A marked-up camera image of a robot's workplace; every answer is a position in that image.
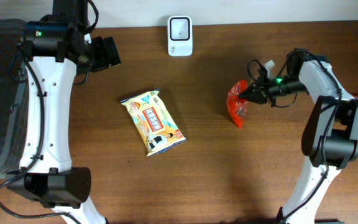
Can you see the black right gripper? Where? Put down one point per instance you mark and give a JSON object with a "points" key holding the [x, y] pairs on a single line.
{"points": [[265, 93]]}

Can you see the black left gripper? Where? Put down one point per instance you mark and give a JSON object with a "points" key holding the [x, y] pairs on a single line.
{"points": [[105, 53]]}

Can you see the red candy bag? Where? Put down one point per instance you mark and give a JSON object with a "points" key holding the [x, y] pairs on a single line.
{"points": [[237, 107]]}

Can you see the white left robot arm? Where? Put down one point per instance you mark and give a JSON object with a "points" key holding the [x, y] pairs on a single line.
{"points": [[55, 50]]}

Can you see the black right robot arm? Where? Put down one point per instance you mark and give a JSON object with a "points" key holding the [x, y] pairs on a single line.
{"points": [[330, 138]]}

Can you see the white barcode scanner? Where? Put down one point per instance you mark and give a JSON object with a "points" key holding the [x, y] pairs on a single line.
{"points": [[180, 36]]}

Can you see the grey plastic basket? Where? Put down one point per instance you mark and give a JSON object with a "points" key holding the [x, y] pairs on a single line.
{"points": [[13, 100]]}

